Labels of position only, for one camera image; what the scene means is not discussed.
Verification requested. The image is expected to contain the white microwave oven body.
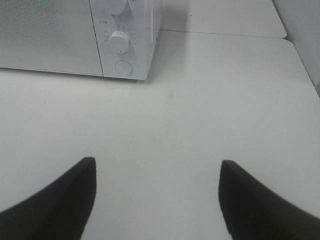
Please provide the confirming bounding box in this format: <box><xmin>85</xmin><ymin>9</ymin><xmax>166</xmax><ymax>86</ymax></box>
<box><xmin>0</xmin><ymin>0</ymin><xmax>162</xmax><ymax>80</ymax></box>

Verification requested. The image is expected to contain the white timer knob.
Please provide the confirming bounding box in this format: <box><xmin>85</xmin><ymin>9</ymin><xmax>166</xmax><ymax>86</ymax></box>
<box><xmin>108</xmin><ymin>30</ymin><xmax>132</xmax><ymax>54</ymax></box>

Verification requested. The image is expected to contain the upper white power knob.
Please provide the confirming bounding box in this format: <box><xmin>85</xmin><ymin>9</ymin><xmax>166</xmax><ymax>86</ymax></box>
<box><xmin>106</xmin><ymin>0</ymin><xmax>127</xmax><ymax>15</ymax></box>

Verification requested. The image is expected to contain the white microwave door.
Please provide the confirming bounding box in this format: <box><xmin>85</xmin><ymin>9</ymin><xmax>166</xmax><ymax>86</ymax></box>
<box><xmin>0</xmin><ymin>0</ymin><xmax>103</xmax><ymax>76</ymax></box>

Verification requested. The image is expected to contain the round door release button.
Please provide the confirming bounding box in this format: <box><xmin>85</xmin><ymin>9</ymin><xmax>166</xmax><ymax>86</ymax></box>
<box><xmin>115</xmin><ymin>60</ymin><xmax>133</xmax><ymax>75</ymax></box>

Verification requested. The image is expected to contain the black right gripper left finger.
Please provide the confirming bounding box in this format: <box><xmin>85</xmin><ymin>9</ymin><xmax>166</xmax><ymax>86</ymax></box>
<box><xmin>0</xmin><ymin>157</ymin><xmax>97</xmax><ymax>240</ymax></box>

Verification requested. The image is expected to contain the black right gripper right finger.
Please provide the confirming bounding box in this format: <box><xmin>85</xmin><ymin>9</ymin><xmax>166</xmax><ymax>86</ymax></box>
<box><xmin>218</xmin><ymin>160</ymin><xmax>320</xmax><ymax>240</ymax></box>

